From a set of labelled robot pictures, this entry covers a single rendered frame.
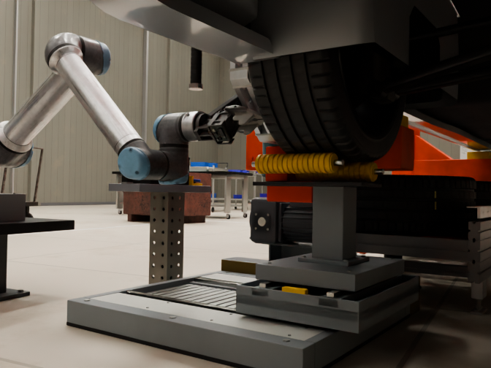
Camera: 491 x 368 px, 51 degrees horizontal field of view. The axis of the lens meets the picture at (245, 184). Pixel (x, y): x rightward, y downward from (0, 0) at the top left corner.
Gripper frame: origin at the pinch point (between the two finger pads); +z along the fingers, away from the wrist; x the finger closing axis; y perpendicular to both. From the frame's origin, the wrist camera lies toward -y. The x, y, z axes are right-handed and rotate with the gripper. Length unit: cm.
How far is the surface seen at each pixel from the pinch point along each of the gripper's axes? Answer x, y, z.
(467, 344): -72, 18, 47
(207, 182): -308, -295, -355
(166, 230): -51, 2, -66
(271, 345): -27, 53, 16
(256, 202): -48, -13, -29
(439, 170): -184, -180, -15
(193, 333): -27, 54, -8
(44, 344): -20, 70, -47
